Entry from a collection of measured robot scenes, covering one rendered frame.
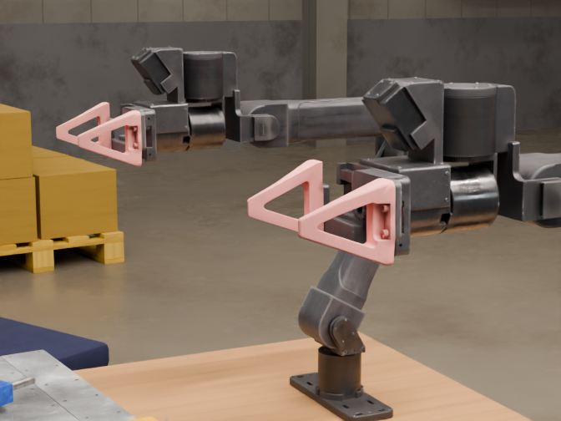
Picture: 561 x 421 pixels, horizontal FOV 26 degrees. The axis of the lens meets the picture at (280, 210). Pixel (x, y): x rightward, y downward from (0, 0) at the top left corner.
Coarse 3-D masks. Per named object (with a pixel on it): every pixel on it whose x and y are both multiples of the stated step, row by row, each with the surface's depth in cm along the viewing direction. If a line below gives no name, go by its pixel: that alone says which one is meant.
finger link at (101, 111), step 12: (96, 108) 158; (108, 108) 159; (72, 120) 157; (84, 120) 157; (108, 120) 159; (60, 132) 156; (108, 132) 159; (96, 144) 159; (108, 144) 160; (120, 144) 156
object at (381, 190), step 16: (352, 176) 101; (368, 176) 99; (384, 176) 97; (400, 176) 98; (352, 192) 95; (368, 192) 95; (384, 192) 95; (400, 192) 95; (320, 208) 95; (336, 208) 95; (352, 208) 95; (368, 208) 96; (384, 208) 95; (400, 208) 95; (304, 224) 94; (368, 224) 96; (384, 224) 96; (400, 224) 96; (320, 240) 95; (336, 240) 95; (368, 240) 97; (384, 240) 96; (368, 256) 96; (384, 256) 96
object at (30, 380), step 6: (24, 378) 174; (30, 378) 175; (0, 384) 169; (6, 384) 169; (12, 384) 170; (18, 384) 173; (24, 384) 173; (30, 384) 175; (0, 390) 168; (6, 390) 169; (12, 390) 170; (0, 396) 168; (6, 396) 169; (12, 396) 170; (0, 402) 168; (6, 402) 169; (12, 402) 170
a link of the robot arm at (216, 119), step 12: (192, 108) 158; (204, 108) 158; (216, 108) 159; (192, 120) 156; (204, 120) 157; (216, 120) 157; (192, 132) 156; (204, 132) 157; (216, 132) 157; (192, 144) 157; (204, 144) 158; (216, 144) 159
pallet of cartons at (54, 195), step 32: (0, 128) 580; (0, 160) 582; (32, 160) 590; (64, 160) 648; (0, 192) 585; (32, 192) 593; (64, 192) 604; (96, 192) 613; (0, 224) 587; (32, 224) 595; (64, 224) 607; (96, 224) 616; (32, 256) 597; (96, 256) 626
